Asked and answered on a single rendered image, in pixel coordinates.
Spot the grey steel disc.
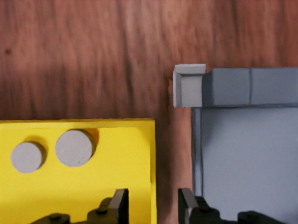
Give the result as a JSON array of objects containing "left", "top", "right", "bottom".
[
  {"left": 11, "top": 141, "right": 47, "bottom": 174},
  {"left": 55, "top": 129, "right": 96, "bottom": 167}
]

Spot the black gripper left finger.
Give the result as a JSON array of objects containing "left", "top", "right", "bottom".
[{"left": 29, "top": 189, "right": 129, "bottom": 224}]

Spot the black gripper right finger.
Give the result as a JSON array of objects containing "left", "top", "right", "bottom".
[{"left": 178, "top": 188, "right": 285, "bottom": 224}]

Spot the yellow bin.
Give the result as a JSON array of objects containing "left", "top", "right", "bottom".
[{"left": 0, "top": 118, "right": 157, "bottom": 224}]

